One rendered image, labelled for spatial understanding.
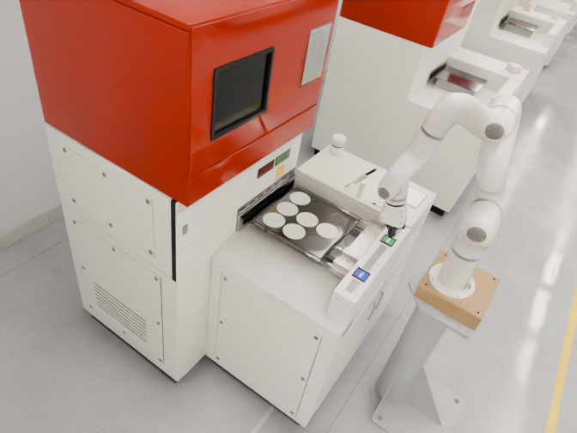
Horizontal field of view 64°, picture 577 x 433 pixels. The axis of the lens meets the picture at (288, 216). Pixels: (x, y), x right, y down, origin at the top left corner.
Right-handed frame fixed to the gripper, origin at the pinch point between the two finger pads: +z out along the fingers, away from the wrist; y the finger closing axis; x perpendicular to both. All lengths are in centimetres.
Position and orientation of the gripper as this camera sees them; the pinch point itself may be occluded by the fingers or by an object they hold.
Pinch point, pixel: (391, 233)
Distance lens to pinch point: 197.4
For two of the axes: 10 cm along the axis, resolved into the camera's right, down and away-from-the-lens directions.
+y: 8.3, 2.9, -4.7
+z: 0.2, 8.3, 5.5
